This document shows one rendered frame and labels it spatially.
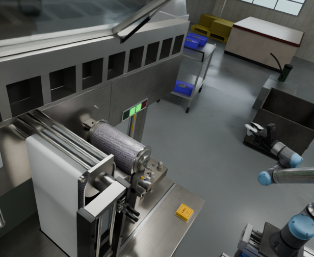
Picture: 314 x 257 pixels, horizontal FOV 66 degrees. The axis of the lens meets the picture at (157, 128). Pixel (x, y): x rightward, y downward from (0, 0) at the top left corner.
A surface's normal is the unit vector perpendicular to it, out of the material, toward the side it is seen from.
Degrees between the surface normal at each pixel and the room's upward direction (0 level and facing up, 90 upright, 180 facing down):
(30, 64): 90
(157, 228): 0
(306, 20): 90
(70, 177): 90
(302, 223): 8
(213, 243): 0
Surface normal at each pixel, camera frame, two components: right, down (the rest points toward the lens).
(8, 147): 0.82, 0.45
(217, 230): 0.18, -0.79
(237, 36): -0.50, 0.43
